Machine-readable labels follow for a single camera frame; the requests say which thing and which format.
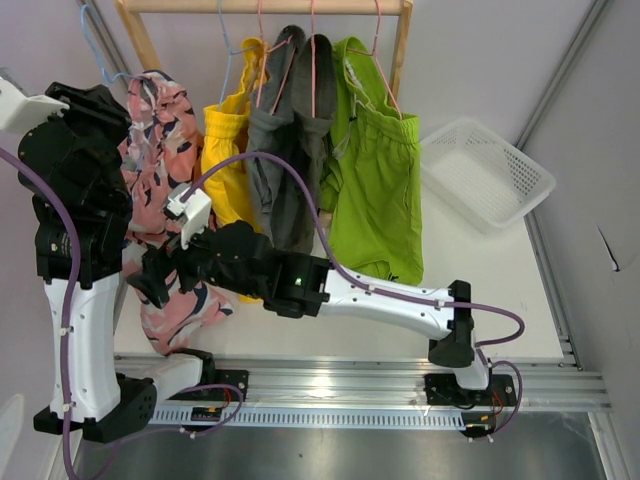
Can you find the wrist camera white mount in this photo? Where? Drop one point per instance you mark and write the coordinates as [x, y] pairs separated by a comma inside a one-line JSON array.
[[20, 113], [191, 214]]

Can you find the pink shark print shorts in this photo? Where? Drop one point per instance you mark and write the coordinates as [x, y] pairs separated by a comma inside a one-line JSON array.
[[161, 152]]

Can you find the pink wire hanger middle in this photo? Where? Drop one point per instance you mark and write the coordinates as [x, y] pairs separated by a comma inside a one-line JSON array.
[[313, 59]]

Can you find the white plastic basket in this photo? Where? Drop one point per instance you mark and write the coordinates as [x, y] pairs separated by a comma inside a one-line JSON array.
[[481, 176]]

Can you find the wooden clothes rack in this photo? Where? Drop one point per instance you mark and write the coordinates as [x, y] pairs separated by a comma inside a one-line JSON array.
[[184, 38]]

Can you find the light blue wire hanger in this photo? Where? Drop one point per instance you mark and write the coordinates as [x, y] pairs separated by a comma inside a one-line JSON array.
[[231, 52], [85, 15]]

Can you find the yellow shorts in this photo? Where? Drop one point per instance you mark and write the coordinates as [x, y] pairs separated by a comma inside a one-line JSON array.
[[226, 135]]

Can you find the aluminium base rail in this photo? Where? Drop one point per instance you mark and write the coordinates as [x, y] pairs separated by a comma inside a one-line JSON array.
[[399, 384]]

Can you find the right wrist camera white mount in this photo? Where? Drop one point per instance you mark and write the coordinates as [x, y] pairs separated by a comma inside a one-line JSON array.
[[191, 214]]

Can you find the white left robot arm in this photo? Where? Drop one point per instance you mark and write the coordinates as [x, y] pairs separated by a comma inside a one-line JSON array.
[[79, 256]]

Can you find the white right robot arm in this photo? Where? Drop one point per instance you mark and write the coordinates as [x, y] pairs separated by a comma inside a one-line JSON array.
[[295, 285]]

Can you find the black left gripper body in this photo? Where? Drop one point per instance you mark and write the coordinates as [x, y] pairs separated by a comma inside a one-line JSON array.
[[101, 126]]

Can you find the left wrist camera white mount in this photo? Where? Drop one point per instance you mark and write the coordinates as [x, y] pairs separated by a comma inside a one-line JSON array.
[[20, 113]]

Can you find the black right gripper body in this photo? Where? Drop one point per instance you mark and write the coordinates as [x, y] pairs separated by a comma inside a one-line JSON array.
[[197, 260]]

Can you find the lime green shorts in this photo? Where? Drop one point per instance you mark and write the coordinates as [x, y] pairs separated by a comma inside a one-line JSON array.
[[371, 179]]

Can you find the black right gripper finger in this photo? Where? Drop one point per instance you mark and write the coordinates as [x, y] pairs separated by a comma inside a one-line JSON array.
[[153, 288], [157, 265]]

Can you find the grey shorts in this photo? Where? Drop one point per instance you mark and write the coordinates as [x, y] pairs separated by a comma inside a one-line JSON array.
[[281, 124]]

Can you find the slotted cable duct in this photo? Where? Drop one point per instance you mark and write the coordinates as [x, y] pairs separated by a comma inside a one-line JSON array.
[[413, 419]]

